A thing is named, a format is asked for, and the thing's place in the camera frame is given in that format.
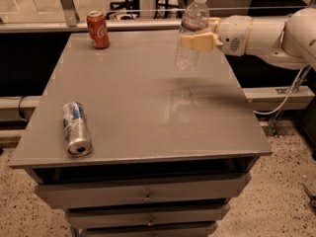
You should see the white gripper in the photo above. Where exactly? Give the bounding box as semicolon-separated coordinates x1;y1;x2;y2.
180;16;252;56

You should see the clear plastic water bottle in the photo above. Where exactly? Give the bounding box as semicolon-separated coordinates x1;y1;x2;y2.
175;0;209;71

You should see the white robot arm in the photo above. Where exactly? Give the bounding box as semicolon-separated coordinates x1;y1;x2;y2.
180;8;316;70

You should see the orange soda can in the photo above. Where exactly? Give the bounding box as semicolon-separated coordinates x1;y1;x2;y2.
87;11;110;49

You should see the silver blue redbull can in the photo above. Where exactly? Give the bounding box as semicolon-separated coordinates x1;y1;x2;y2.
62;102;92;157

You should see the black office chair base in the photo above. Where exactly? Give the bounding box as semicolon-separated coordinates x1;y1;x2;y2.
105;0;141;21

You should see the grey drawer cabinet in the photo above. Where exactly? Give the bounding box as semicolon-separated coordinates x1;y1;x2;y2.
8;29;274;237

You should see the top grey drawer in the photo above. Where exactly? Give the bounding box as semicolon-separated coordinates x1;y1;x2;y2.
36;173;251;208

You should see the grey drawer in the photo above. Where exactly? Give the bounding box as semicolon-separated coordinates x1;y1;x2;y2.
36;173;251;208
66;203;230;229
84;222;217;237

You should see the middle grey drawer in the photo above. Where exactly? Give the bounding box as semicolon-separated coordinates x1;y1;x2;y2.
66;203;230;229

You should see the bottom grey drawer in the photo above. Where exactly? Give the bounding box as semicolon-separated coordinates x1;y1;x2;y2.
84;222;217;237

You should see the metal window rail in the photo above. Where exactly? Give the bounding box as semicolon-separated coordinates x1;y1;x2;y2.
0;15;290;34

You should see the white cable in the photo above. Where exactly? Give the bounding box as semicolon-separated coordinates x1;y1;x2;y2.
252;66;312;117

